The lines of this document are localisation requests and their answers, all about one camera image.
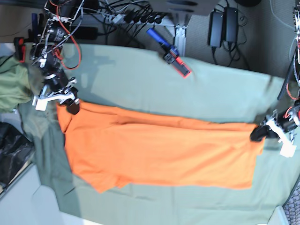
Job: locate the gripper far side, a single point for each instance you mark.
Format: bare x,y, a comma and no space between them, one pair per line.
277,124

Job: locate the gripper near corner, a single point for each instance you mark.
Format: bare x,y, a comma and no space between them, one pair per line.
59,84

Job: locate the orange T-shirt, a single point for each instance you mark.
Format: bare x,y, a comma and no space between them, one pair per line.
111,147

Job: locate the robot arm near clamp corner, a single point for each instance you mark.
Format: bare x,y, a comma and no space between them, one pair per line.
64,17

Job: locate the olive green garment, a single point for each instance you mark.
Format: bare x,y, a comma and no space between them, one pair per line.
14,84

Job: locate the black plastic bag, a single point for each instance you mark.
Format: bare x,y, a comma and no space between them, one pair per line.
15,151

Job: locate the green table cloth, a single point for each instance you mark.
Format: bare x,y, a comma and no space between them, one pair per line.
140,80

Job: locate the black power brick left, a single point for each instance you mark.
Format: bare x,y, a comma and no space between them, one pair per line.
86,33

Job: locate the black power strip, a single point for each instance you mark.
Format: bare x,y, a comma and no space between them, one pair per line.
135,17

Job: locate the black power adapter left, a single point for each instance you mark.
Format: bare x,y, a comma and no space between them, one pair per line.
215,35

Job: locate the black power adapter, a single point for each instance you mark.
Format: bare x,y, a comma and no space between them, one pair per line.
231,24
215,35

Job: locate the blue clamp at table middle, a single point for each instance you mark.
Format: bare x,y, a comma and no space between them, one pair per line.
171,55

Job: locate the black power adapter right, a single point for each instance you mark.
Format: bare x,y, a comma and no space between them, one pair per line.
231,24

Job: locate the aluminium table leg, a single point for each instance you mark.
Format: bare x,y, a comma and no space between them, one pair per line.
177,28

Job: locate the white wrist camera far side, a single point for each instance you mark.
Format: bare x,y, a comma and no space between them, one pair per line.
288,150

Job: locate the white wrist camera near corner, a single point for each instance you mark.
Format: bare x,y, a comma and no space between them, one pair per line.
39,104

